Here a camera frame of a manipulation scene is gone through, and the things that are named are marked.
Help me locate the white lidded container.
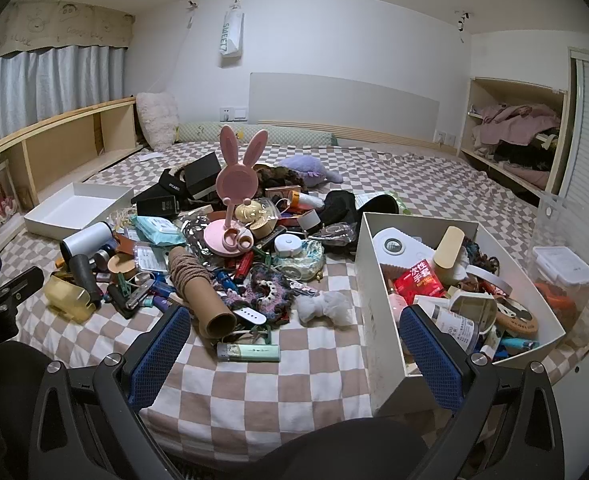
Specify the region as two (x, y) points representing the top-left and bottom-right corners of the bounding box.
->
(533, 245), (589, 287)

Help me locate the brown fur item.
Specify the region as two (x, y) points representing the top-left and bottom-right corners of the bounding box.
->
(254, 162), (302, 196)

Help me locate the white shallow box lid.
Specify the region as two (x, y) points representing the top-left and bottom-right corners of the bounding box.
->
(23, 182), (135, 241)

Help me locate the black labelled box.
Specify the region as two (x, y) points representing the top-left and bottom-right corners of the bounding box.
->
(137, 191), (181, 218)

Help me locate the white tape roll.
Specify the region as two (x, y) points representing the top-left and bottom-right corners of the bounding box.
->
(461, 264), (514, 297)

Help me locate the pink bottle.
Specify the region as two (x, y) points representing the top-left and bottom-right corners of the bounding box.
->
(387, 291), (409, 323)

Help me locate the yellow translucent plastic holder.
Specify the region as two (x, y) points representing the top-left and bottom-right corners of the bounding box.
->
(43, 275), (100, 324)

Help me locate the white cup with black interior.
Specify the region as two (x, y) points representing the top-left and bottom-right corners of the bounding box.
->
(357, 194), (401, 217)

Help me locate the dark blue bottle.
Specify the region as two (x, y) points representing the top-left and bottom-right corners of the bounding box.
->
(93, 244), (118, 271)

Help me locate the grey blue curtain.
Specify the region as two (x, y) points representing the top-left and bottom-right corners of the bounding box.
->
(0, 45), (128, 153)

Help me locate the clear floral bag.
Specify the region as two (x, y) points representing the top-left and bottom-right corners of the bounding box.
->
(273, 240), (326, 282)

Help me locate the purple plush toy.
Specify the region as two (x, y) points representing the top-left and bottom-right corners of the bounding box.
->
(277, 155), (345, 189)

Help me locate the black cloth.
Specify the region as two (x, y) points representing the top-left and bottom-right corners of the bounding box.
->
(323, 190), (360, 226)

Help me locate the round cork block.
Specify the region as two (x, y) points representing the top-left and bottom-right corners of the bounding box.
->
(107, 251), (136, 277)

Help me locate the pale teal lighter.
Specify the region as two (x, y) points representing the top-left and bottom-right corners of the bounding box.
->
(217, 342), (281, 364)

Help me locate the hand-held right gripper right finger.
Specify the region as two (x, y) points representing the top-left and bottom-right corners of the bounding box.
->
(398, 304), (566, 480)

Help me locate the pink bunny phone stand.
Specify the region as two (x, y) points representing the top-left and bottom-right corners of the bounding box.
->
(203, 125), (269, 257)

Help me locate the white round tape measure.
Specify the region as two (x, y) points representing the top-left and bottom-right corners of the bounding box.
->
(274, 233), (303, 259)

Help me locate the orange plastic item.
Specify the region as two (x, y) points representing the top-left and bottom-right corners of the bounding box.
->
(534, 281), (579, 313)

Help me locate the white headboard panel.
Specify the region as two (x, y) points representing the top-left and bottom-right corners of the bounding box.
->
(249, 72), (440, 144)

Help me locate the white smartwatch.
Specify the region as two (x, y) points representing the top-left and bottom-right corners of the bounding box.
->
(227, 306), (268, 332)

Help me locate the green clothespin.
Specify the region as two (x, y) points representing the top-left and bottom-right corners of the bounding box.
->
(107, 272), (150, 306)

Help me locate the dark clothes pile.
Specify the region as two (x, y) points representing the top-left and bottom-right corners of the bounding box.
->
(494, 130), (561, 173)

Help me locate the red packet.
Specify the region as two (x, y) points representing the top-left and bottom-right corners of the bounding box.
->
(393, 258), (448, 307)

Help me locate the clear bag with dark item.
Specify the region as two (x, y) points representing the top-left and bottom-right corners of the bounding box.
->
(308, 222), (359, 250)

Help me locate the checkered bed sheet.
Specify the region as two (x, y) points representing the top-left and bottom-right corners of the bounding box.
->
(0, 140), (589, 458)

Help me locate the pink clothes pile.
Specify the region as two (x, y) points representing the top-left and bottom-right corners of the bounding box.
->
(473, 102), (561, 147)

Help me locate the dark blue scrunchie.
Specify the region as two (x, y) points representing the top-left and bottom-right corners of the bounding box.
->
(461, 236), (501, 281)

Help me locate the silver orange tube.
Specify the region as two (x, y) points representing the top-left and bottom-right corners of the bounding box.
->
(288, 191), (326, 211)

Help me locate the clear bag with brown contents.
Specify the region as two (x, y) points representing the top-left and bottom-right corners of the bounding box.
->
(180, 210), (225, 261)

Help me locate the white shoe box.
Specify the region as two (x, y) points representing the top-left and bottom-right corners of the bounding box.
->
(355, 211), (566, 417)

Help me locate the round wooden box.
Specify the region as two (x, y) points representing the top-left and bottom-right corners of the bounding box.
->
(247, 200), (281, 240)

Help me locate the white oval mirror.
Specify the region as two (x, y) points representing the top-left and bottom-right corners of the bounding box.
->
(445, 289), (498, 334)

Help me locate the silver thermos bottle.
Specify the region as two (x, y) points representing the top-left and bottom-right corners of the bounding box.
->
(59, 222), (114, 265)

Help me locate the black gift box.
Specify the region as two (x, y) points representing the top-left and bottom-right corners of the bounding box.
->
(183, 152), (224, 199)

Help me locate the wooden wardrobe shelf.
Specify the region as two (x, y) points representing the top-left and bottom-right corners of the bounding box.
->
(457, 77), (573, 202)

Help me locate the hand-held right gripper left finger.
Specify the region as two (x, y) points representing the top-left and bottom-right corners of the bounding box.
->
(27, 304), (191, 480)

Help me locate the panda wooden coaster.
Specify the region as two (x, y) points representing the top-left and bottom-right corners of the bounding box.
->
(493, 296), (540, 339)

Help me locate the white labelled bottle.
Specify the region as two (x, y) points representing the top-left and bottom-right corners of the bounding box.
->
(414, 295), (481, 356)

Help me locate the cardboard tube with twine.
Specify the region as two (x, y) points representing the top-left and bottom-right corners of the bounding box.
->
(167, 245), (236, 339)

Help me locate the clear plastic bin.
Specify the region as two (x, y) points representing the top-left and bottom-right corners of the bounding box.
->
(525, 194), (589, 348)

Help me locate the wooden bedside shelf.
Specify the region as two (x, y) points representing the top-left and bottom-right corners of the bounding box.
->
(0, 97), (145, 211)

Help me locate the long red lighter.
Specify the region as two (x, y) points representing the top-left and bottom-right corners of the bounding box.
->
(234, 250), (255, 281)

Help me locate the beige printed valance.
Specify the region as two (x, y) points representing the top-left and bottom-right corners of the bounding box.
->
(0, 0), (136, 68)

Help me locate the white fluffy pillow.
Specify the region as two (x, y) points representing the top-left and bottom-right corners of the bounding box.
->
(135, 92), (180, 152)

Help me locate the green bolster pillow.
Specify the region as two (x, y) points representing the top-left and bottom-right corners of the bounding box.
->
(177, 122), (338, 149)

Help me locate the white hanging bag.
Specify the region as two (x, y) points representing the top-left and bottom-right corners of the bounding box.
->
(219, 0), (246, 69)

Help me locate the teal wet wipes pack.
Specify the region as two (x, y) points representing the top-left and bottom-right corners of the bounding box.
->
(130, 216), (186, 248)

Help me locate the beige oval block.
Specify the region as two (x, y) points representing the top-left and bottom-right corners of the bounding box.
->
(433, 225), (470, 269)

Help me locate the white plastic serrated tool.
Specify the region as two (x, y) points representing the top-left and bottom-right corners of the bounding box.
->
(373, 226), (437, 281)

